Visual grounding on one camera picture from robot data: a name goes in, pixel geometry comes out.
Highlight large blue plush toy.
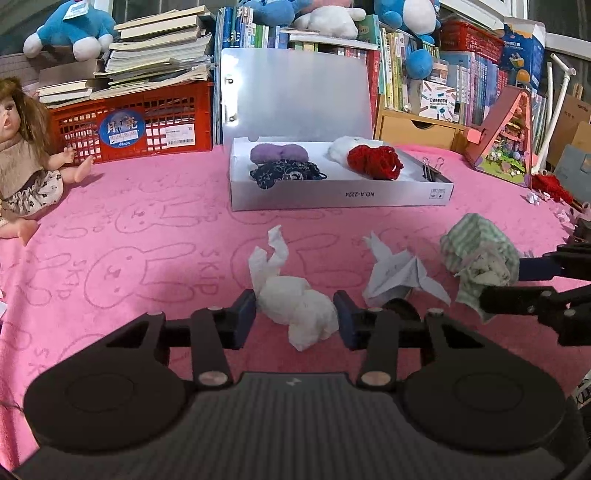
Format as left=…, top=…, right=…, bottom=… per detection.
left=374, top=0, right=439, bottom=79

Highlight white cardboard box with lid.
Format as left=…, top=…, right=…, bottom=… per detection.
left=221, top=48, right=455, bottom=212

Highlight brown cardboard sheet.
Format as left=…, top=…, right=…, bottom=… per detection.
left=547, top=95, right=591, bottom=160

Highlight blue cardboard carton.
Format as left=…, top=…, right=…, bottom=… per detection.
left=501, top=17, right=546, bottom=95

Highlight wooden drawer box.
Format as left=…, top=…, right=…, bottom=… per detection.
left=374, top=108, right=467, bottom=153

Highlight blue long-eared plush toy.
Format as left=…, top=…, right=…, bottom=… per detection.
left=242, top=0, right=315, bottom=26

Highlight red yarn bundle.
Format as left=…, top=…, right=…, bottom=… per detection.
left=531, top=172, right=573, bottom=204

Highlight pink and white plush toy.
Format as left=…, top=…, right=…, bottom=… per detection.
left=293, top=4, right=366, bottom=40

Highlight stack of worn books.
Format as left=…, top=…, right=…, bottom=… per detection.
left=37, top=4, right=215, bottom=109

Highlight blue and white plush toy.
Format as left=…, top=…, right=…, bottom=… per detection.
left=23, top=0, right=116, bottom=61

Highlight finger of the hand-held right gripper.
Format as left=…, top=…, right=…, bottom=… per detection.
left=479, top=281, right=591, bottom=344
left=517, top=244, right=591, bottom=281

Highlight pink bunny print blanket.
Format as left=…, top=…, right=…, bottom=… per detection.
left=0, top=145, right=591, bottom=462

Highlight green striped cloth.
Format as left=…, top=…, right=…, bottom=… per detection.
left=440, top=213, right=522, bottom=321

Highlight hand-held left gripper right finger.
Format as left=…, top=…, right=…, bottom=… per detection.
left=333, top=290, right=527, bottom=388

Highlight white fluffy plush toy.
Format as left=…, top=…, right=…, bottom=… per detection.
left=328, top=136, right=384, bottom=162

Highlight white tissue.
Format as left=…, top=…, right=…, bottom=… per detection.
left=248, top=225, right=340, bottom=352

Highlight red knitted yarn piece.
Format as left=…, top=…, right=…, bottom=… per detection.
left=347, top=145, right=404, bottom=181

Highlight pink miniature house model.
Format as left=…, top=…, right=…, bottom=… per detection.
left=464, top=85, right=539, bottom=188

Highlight black round lid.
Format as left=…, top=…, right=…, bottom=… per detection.
left=383, top=298, right=423, bottom=324

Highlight navy floral fabric pouch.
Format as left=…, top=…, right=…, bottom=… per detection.
left=249, top=159, right=328, bottom=190

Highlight purple plush toy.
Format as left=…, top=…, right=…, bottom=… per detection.
left=252, top=144, right=309, bottom=164

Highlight row of blue-spined books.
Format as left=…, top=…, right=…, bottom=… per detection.
left=441, top=51, right=509, bottom=127

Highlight grey-blue board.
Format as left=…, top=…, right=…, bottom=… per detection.
left=554, top=144, right=591, bottom=192

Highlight red plastic crate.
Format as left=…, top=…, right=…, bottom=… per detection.
left=48, top=80, right=214, bottom=164

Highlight white plastic pipe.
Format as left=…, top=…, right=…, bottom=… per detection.
left=536, top=54, right=578, bottom=176

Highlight row of thin colourful books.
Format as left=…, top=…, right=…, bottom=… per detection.
left=215, top=4, right=382, bottom=148

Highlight red plastic basket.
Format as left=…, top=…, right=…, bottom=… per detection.
left=438, top=21, right=504, bottom=63

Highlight row of tall green books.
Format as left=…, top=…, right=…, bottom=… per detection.
left=379, top=28, right=416, bottom=112

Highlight white paper crane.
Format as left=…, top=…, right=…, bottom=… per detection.
left=362, top=231, right=451, bottom=308

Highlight brown-haired baby doll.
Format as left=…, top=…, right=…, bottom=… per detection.
left=0, top=78, right=95, bottom=238

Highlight black binder clip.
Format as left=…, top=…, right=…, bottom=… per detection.
left=422, top=157, right=446, bottom=183

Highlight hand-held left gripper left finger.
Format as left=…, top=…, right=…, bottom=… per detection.
left=60, top=290, right=257, bottom=388

